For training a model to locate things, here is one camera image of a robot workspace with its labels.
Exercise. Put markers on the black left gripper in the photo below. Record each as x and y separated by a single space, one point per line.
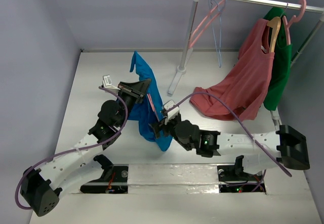
135 90

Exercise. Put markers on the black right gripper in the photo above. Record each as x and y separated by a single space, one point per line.
162 126

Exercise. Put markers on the blue t shirt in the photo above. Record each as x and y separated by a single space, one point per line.
142 113

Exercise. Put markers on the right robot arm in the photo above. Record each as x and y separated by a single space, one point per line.
285 148

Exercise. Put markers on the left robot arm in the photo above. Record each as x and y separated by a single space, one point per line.
45 183

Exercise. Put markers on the pink hanger on rack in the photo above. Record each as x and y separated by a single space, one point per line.
215 11

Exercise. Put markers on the pink t shirt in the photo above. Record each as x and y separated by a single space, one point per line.
244 89

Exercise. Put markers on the green t shirt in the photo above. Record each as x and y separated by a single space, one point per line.
281 62

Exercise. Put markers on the wooden hanger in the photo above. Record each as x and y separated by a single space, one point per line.
274 24

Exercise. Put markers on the thick pink plastic hanger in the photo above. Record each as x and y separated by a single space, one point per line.
295 19

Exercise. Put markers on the white clothes rack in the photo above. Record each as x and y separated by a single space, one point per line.
186 53

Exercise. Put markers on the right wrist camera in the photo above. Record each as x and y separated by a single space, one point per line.
170 110

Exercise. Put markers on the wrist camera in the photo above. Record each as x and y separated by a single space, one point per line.
170 110
107 84

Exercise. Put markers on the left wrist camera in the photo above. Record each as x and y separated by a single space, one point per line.
107 84

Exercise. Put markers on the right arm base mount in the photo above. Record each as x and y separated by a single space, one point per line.
233 179

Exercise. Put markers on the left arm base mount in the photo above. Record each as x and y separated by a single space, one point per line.
113 179

